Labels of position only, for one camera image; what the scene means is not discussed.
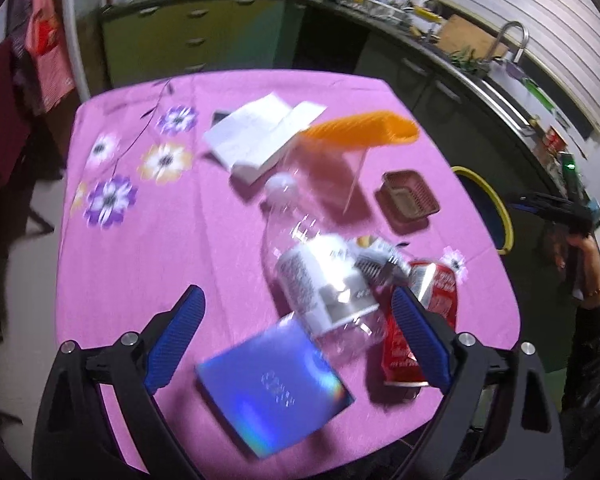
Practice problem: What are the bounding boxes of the shiny blue box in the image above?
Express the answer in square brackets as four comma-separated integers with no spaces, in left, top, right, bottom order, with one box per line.
[195,317,356,459]

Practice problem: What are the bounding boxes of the dark red hanging cloth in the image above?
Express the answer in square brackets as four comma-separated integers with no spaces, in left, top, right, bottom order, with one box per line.
[0,40,31,192]

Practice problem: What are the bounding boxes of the red patterned hanging cloth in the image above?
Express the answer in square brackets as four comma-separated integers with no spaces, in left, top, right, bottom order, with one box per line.
[11,0,77,115]

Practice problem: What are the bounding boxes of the pink floral tablecloth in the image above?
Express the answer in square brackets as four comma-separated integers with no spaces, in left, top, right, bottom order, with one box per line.
[54,69,523,476]

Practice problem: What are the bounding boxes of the green drawer cabinet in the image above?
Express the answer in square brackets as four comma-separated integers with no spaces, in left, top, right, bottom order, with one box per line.
[99,0,301,90]

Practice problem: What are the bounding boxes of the yellow-rimmed dark bin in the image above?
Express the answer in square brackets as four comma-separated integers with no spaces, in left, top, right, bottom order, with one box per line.
[451,165,514,257]

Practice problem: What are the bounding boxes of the person's right forearm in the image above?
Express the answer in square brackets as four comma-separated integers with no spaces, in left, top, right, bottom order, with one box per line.
[560,300,600,480]

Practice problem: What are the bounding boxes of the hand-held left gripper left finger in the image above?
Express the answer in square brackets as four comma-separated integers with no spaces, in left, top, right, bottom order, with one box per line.
[32,284,207,480]

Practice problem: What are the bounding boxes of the crumpled silver wrapper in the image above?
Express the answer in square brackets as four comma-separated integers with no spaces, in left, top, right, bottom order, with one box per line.
[354,236,412,282]

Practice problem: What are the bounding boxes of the wooden cutting board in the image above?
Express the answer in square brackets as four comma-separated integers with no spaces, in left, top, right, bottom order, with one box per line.
[437,13,510,59]

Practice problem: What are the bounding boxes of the crushed red can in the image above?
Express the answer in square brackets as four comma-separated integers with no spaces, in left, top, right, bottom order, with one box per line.
[380,259,460,402]

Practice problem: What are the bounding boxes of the white metal pole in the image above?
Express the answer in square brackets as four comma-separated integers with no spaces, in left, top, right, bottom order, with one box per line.
[61,0,92,103]

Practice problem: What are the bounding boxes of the small brown plastic basket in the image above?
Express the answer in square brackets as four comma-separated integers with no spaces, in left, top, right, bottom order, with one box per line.
[376,170,441,222]

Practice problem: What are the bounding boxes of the white paper sheets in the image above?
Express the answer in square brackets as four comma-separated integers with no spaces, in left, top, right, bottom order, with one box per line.
[203,92,328,184]

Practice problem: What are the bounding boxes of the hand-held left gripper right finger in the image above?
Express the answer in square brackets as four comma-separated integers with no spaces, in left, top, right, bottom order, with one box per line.
[391,285,567,480]

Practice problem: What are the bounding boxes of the clear thin straw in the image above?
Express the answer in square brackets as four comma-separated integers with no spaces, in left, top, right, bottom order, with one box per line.
[344,151,367,215]

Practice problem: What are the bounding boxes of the metal sink faucet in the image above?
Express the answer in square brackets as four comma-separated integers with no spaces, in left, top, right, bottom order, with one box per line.
[489,20,530,70]

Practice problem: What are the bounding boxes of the clear plastic bottle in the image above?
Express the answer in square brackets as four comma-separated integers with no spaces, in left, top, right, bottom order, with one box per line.
[259,172,388,361]

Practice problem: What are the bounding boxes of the dark kitchen counter cabinets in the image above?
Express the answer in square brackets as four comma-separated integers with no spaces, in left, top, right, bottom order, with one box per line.
[292,0,586,271]

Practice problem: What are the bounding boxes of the person's right hand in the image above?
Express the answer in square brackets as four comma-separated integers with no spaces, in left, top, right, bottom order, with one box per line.
[566,234,600,311]

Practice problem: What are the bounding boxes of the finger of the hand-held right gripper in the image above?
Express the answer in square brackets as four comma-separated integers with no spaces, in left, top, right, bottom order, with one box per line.
[509,191,548,215]

